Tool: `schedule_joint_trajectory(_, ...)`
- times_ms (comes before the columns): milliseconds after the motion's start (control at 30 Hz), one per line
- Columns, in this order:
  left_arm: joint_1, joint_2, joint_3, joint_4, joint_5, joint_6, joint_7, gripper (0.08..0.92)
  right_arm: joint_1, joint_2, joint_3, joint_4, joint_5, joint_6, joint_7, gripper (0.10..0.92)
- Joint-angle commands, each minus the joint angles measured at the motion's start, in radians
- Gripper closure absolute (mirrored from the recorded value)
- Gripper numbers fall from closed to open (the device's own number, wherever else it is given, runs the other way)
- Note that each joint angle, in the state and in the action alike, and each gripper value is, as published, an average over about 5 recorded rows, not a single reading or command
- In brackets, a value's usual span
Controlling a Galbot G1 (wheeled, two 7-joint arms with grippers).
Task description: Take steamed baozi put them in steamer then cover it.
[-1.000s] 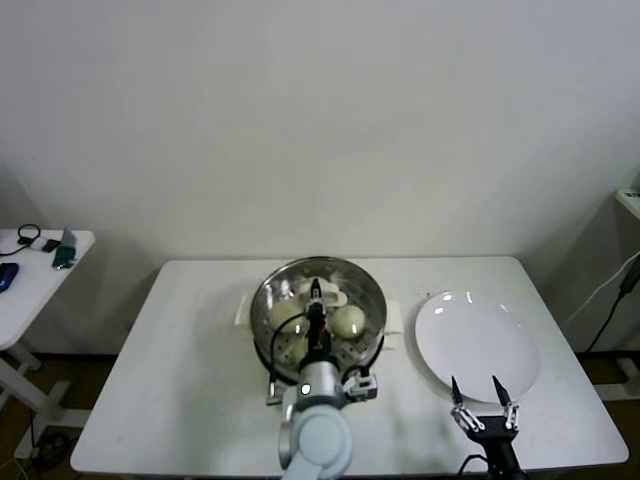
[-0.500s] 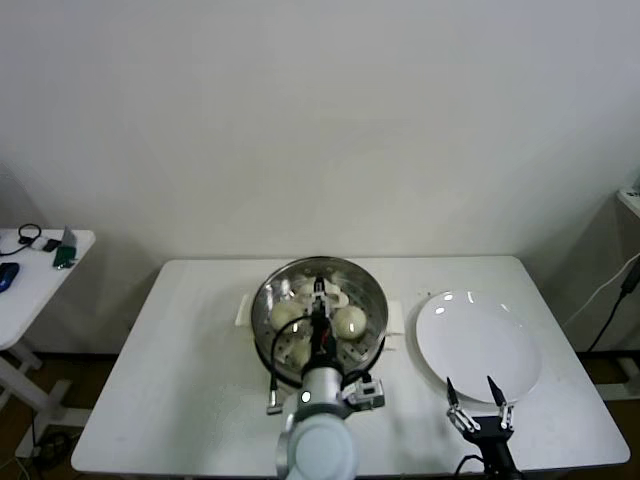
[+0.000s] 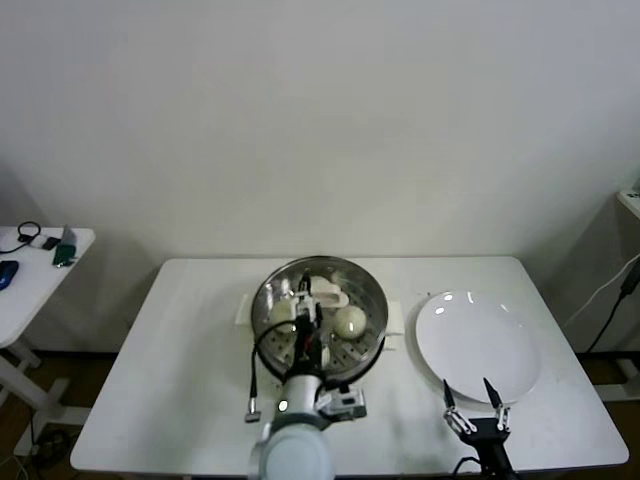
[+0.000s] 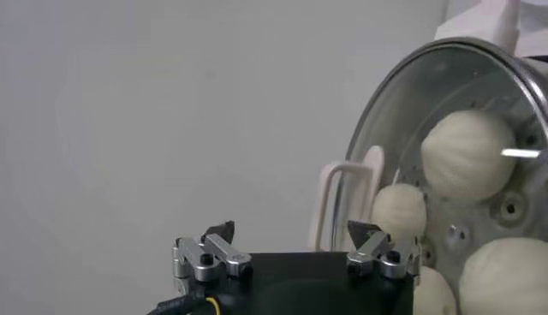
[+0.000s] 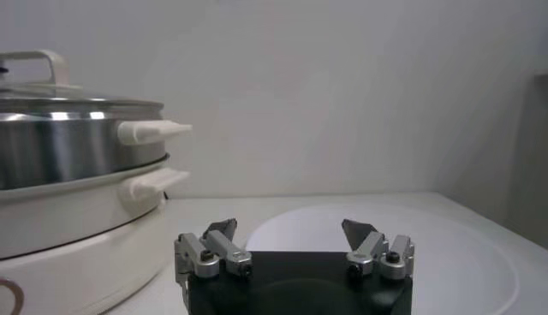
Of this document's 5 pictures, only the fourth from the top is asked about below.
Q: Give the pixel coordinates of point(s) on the stainless steel steamer basket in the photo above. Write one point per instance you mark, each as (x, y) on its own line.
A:
(537, 81)

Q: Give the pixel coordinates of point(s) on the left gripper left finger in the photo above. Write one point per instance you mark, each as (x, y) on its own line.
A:
(214, 252)

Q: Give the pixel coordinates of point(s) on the white steamed baozi bun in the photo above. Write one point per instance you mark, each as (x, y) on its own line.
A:
(398, 214)
(466, 158)
(434, 295)
(505, 278)

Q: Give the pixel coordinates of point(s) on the white electric cooker pot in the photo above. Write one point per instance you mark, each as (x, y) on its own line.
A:
(479, 21)

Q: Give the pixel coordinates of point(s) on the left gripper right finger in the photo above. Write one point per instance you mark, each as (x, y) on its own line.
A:
(377, 252)

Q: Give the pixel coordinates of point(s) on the round glass pot lid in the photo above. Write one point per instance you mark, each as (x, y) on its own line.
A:
(372, 171)

